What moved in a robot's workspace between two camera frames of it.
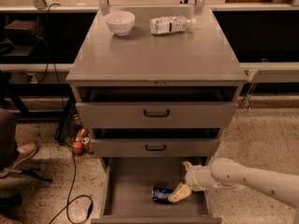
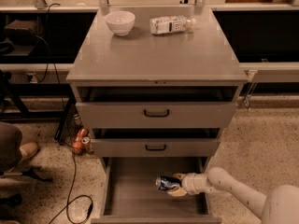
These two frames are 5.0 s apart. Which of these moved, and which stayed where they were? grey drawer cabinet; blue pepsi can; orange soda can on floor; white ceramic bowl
Moved: blue pepsi can
Stayed: grey drawer cabinet; white ceramic bowl; orange soda can on floor
